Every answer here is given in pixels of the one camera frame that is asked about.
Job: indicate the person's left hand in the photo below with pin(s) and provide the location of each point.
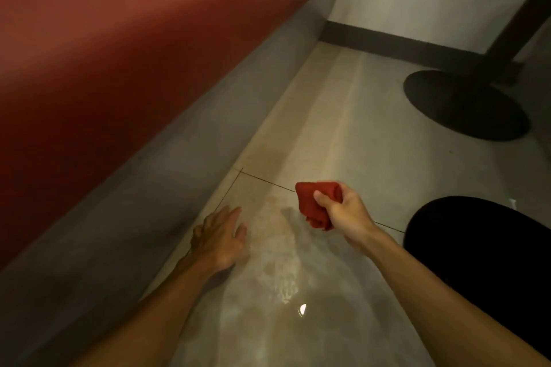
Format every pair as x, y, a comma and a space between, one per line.
217, 246

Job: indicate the person's right hand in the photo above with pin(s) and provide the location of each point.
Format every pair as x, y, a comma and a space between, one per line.
348, 216

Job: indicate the red cloth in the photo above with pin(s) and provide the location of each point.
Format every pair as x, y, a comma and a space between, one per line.
307, 201

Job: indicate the person's left forearm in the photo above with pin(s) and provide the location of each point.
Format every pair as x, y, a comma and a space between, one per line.
150, 319

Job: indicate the person's right forearm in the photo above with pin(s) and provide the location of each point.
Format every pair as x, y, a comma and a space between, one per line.
439, 311

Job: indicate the beige tiled floor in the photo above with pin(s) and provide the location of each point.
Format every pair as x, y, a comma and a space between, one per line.
366, 121

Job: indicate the grey bench base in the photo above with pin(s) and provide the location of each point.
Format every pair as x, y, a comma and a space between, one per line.
129, 229
536, 87

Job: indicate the black round table base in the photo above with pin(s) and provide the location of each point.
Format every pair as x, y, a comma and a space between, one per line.
473, 242
465, 104

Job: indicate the small white paper scrap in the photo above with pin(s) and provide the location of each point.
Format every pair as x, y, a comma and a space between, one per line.
513, 204

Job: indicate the red bench seat cushion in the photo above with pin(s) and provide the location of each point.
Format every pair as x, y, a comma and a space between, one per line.
107, 57

